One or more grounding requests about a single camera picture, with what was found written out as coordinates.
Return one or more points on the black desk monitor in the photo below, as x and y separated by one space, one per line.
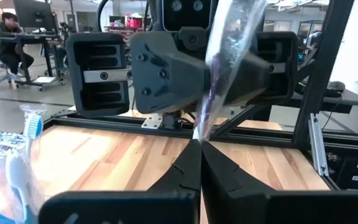
34 14

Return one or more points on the black computer mouse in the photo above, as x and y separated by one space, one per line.
336 86

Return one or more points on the black office desk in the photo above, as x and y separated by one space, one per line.
26 37

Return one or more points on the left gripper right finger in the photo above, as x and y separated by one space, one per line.
259 208

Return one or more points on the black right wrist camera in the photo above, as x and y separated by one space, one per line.
186 15

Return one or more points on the person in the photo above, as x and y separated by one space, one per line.
5 37

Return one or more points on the red storage box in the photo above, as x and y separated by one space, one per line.
134 22

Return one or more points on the blue white toothbrush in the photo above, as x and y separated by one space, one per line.
2 140
34 126

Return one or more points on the black labelled control box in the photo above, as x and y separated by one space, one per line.
346 177

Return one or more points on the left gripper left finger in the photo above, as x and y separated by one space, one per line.
166 207

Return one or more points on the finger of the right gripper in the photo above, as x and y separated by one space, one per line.
256 77
166 74

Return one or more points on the silver aluminium rail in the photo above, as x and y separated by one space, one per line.
319 149

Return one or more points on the purple white toothbrush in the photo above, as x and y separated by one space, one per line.
217 71

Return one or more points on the black side table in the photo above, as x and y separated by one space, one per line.
337 101

